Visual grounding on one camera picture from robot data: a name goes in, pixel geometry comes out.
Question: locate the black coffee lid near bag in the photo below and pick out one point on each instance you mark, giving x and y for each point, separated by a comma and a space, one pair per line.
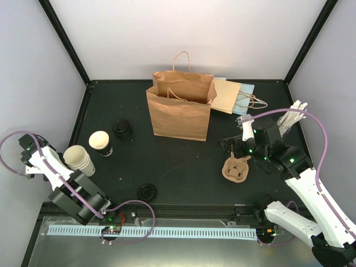
147, 193

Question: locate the stacked paper cups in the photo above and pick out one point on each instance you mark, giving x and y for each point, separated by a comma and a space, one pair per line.
77, 158

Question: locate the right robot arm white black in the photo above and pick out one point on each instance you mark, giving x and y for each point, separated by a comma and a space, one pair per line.
330, 235

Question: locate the glass with white stirrers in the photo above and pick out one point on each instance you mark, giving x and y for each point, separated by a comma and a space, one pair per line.
291, 117

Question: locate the left black frame post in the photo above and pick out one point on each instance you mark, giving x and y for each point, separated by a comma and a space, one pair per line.
64, 38

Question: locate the right black frame post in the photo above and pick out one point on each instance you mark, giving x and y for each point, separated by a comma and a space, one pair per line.
318, 25

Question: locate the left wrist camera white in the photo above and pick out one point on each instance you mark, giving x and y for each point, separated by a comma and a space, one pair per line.
30, 172

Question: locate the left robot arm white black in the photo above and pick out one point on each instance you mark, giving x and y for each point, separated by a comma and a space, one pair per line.
69, 175

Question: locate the black front mounting rail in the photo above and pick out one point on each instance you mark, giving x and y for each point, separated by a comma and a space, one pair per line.
243, 214

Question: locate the blue slotted cable duct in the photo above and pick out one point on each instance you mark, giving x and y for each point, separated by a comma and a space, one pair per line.
156, 232

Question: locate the black coffee lids stack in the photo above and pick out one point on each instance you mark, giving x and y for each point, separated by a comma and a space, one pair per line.
122, 129

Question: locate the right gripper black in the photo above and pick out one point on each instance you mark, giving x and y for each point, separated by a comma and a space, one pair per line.
236, 140

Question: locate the brown pulp cup carrier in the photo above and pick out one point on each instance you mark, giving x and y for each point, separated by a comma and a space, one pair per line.
236, 170

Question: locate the black frame post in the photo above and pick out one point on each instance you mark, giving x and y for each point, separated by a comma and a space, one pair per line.
64, 38
318, 25

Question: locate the flat blue paper bag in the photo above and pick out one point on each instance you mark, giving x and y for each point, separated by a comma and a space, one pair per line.
243, 99

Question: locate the paper cup black sleeve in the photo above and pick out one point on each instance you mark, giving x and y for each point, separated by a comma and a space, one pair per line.
100, 141

